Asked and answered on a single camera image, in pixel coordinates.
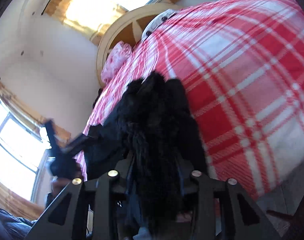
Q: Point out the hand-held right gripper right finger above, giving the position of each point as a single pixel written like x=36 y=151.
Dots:
x=204 y=192

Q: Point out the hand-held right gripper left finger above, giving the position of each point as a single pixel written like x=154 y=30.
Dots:
x=105 y=192

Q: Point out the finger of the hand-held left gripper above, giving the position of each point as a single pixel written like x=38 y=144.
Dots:
x=77 y=143
x=51 y=137

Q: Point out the black pants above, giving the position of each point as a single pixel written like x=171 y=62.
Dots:
x=154 y=130

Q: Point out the person's left forearm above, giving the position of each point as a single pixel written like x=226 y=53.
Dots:
x=59 y=186

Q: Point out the large side window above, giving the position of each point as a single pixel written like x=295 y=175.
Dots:
x=14 y=152

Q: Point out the dark cloth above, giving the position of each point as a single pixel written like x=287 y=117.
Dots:
x=97 y=97

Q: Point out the person's dark clothing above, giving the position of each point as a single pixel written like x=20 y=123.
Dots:
x=9 y=222

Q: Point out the pink floral pillow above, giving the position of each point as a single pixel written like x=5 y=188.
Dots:
x=115 y=58

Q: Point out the red plaid blanket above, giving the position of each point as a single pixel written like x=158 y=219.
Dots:
x=241 y=80

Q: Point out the cream wooden headboard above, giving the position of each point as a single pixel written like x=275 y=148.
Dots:
x=127 y=27

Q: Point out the white black-dotted pillow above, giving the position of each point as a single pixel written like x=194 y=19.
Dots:
x=157 y=21

